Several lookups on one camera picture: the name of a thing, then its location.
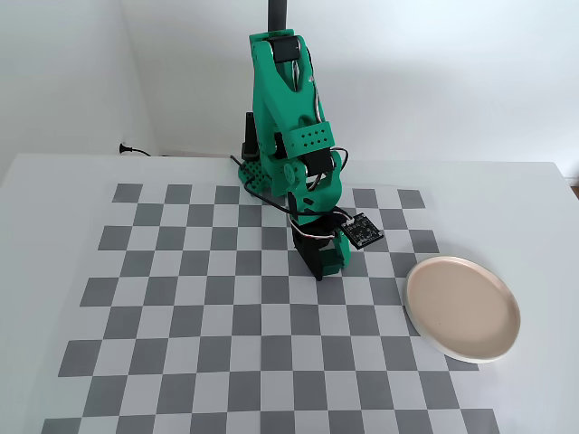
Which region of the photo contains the pink round plate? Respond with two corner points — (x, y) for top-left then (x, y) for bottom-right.
(404, 255), (522, 364)

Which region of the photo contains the black wrist camera board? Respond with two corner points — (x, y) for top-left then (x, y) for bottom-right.
(337, 213), (385, 250)

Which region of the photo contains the black wall power plug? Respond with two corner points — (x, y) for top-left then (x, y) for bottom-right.
(118, 142), (155, 158)

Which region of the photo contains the black arm wire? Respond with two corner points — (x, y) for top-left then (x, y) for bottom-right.
(332, 147), (352, 175)

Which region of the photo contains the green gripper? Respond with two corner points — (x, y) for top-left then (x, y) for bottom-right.
(287, 174), (353, 282)

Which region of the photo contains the grey white checkerboard mat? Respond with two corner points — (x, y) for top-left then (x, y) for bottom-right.
(43, 183), (501, 434)

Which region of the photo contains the black vertical pole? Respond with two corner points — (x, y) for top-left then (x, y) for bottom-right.
(267, 0), (290, 33)

